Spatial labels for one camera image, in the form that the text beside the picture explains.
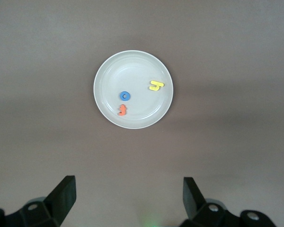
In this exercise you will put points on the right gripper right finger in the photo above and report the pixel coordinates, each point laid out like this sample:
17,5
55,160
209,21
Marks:
196,203

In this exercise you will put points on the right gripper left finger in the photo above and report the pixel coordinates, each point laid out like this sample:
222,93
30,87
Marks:
59,201

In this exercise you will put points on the orange letter f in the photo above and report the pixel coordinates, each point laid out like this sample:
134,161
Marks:
122,111

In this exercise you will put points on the blue letter o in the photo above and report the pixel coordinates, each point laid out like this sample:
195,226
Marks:
121,96

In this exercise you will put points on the yellow letter h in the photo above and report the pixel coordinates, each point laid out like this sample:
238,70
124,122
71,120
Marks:
153,88

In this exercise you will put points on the beige plate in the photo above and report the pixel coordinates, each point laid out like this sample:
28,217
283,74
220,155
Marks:
137,71

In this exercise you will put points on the brown table cover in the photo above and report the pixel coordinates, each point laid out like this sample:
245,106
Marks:
61,35

